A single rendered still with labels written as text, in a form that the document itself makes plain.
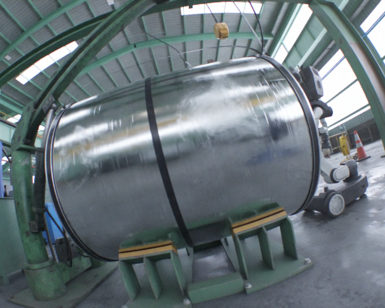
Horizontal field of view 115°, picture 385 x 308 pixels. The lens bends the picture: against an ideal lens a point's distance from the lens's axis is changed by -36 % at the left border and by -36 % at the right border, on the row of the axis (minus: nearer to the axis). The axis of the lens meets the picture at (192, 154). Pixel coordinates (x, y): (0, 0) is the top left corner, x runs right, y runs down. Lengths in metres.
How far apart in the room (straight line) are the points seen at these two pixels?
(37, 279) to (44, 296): 0.13
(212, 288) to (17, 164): 1.40
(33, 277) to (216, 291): 1.11
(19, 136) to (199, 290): 1.47
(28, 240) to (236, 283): 1.26
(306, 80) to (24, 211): 2.49
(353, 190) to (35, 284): 2.45
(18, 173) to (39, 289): 0.77
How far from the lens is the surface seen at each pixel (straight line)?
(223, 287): 0.96
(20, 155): 1.50
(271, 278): 1.01
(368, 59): 5.08
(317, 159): 0.97
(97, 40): 1.31
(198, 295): 0.98
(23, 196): 1.44
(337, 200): 1.67
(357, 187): 1.87
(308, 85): 1.95
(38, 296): 1.50
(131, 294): 1.14
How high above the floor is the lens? 0.54
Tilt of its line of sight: 11 degrees up
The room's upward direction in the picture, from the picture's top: 15 degrees counter-clockwise
